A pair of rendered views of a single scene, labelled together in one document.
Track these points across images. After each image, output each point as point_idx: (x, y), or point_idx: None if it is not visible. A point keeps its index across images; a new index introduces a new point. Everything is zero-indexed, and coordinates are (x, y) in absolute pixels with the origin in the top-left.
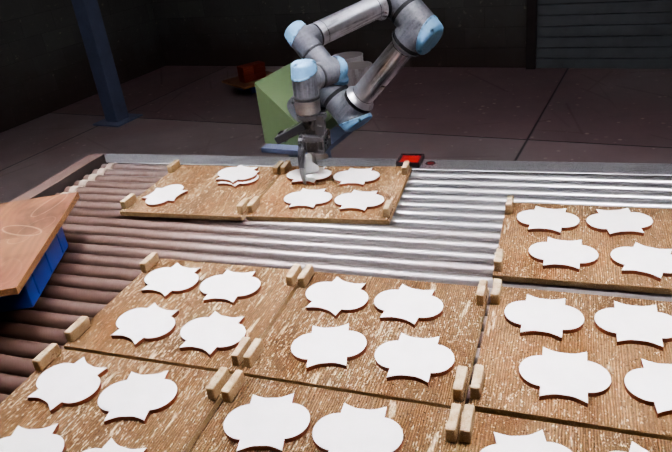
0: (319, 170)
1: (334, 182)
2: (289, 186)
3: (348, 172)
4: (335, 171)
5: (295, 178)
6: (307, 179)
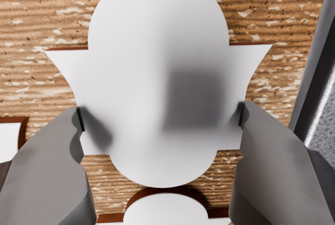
0: (203, 140)
1: (130, 192)
2: (50, 32)
3: (191, 223)
4: (226, 171)
5: (94, 57)
6: (97, 122)
